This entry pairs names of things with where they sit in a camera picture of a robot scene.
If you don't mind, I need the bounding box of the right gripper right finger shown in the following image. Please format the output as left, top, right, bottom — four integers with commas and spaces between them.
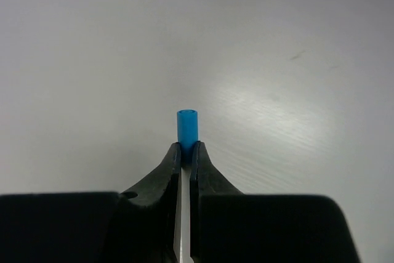
190, 142, 360, 262

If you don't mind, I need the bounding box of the blue capped white marker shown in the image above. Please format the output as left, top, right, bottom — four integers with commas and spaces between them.
177, 110, 198, 262

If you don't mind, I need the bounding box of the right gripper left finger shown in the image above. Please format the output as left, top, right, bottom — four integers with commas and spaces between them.
1, 143, 181, 262

